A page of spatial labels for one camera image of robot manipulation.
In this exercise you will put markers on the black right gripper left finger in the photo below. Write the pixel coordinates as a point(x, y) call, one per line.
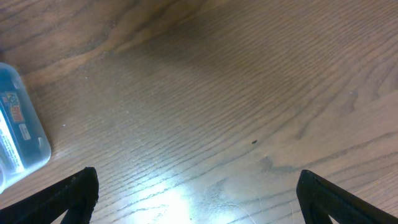
point(74, 197)

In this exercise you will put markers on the blue Kool Fever box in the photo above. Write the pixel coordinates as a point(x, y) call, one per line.
point(14, 133)

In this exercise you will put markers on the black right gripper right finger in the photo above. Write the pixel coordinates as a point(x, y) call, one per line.
point(322, 202)

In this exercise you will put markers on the clear plastic container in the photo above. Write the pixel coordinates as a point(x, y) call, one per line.
point(39, 150)

